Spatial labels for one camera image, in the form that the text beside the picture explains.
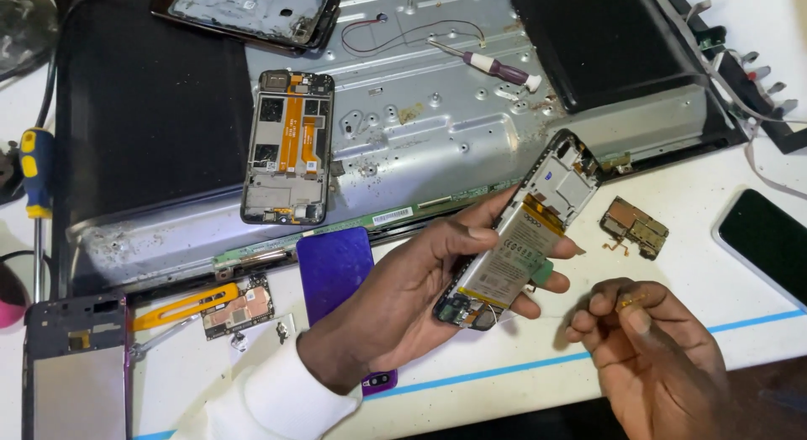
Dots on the person's left hand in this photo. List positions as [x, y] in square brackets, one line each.
[391, 301]

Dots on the person's right hand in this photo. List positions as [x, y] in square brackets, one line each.
[662, 370]

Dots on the small gold flex connector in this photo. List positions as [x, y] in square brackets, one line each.
[633, 299]

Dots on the phone with battery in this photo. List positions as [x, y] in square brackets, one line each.
[523, 251]

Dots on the purple phone back cover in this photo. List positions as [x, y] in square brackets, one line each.
[334, 270]

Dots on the small black phone component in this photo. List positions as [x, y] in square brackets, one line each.
[238, 342]
[282, 331]

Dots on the blue tape strip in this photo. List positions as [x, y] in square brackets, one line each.
[504, 369]

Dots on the gold shielded phone motherboard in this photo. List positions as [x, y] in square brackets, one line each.
[633, 227]

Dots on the copper shielded phone motherboard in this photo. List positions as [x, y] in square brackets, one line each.
[239, 309]

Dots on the black screen smartphone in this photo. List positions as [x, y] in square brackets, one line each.
[766, 244]

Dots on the grey metal television back panel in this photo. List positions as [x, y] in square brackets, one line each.
[416, 131]

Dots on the yellow plastic pry tool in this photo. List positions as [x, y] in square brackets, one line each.
[189, 304]

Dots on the metal tweezers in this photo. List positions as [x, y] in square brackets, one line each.
[161, 339]

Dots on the purple white screwdriver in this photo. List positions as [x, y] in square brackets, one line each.
[498, 69]

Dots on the black phone back housing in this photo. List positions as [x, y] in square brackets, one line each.
[252, 11]

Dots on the black bezel strip with connectors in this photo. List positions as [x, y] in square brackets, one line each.
[725, 55]

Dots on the blue yellow screwdriver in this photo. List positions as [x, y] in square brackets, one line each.
[36, 169]

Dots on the pink round object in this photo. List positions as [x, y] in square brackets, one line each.
[11, 298]

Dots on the clear plastic bag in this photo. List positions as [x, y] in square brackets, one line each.
[25, 24]

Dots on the phone frame with orange flex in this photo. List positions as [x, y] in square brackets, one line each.
[287, 150]

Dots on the purple phone frame with plate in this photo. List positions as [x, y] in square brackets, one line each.
[75, 377]

